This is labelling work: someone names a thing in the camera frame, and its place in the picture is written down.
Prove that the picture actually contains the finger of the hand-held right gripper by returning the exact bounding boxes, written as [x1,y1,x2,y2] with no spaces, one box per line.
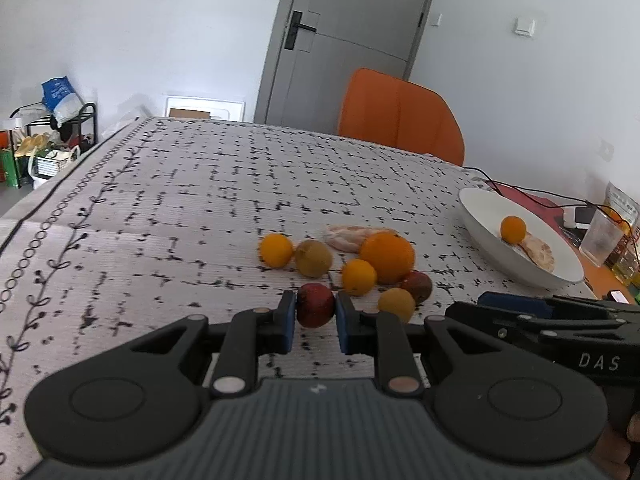
[477,291,616,317]
[445,301,548,346]

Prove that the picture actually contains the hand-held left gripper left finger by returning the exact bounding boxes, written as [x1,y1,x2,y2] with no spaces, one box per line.
[127,291,299,397]

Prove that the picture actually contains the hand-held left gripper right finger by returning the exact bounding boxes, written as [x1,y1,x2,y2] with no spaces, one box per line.
[336,292,503,395]

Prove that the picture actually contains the dark red round fruit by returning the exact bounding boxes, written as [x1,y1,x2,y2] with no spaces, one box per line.
[400,270,434,305]
[296,283,336,329]

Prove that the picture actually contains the white plate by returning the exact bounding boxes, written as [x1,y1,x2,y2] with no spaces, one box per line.
[458,187,585,291]

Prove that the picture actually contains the small orange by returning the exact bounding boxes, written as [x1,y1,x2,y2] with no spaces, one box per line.
[259,233,295,268]
[500,215,527,244]
[341,259,378,297]

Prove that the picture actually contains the yellow round fruit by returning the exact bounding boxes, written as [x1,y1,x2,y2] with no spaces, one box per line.
[378,287,417,323]

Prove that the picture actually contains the person's right hand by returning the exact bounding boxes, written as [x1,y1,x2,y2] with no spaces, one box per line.
[597,407,640,480]

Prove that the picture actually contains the olive brown round fruit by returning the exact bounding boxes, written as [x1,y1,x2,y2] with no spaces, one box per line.
[294,240,334,278]

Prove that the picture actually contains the large orange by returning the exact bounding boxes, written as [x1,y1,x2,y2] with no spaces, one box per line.
[360,232,416,285]

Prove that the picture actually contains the yellow oil bottle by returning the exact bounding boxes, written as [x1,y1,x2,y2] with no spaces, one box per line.
[614,252,640,283]

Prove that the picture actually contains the red patterned mat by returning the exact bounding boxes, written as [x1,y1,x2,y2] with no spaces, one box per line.
[487,182,571,233]

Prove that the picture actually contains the white power adapter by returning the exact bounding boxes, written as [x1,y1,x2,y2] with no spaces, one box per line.
[562,206,593,231]

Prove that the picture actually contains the clear plastic cup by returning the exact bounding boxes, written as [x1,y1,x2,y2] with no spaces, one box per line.
[580,208,625,267]

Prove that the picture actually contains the printed snack bag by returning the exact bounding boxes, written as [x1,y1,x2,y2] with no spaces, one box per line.
[602,181,640,233]

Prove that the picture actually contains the white black patterned tablecloth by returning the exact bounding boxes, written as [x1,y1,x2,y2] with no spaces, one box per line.
[0,116,598,480]

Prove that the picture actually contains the orange chair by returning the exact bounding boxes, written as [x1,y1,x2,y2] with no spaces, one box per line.
[338,68,466,167]

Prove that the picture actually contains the white foam board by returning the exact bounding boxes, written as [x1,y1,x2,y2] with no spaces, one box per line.
[164,95,247,122]

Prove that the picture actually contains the translucent plastic wrap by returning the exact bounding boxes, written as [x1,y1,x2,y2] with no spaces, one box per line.
[102,94,166,136]

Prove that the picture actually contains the white bag of books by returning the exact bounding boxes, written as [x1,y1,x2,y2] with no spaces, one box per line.
[27,146,82,181]

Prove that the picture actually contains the black metal rack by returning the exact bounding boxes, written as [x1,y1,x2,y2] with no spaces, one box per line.
[10,102,97,191]

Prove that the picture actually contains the yellow slippers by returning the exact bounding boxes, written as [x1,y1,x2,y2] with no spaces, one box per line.
[15,132,52,157]

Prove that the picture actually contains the grey door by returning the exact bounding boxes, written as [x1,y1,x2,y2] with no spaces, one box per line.
[253,0,443,138]

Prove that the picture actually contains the green box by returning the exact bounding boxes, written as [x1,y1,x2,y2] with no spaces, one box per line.
[0,148,22,189]

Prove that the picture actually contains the blue white plastic bag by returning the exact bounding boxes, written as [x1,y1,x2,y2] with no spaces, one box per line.
[41,76,83,128]

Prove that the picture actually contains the black cable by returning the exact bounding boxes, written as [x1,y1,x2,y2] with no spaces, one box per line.
[462,166,608,211]

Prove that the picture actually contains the black door handle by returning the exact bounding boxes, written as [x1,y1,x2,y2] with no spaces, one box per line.
[283,10,317,51]

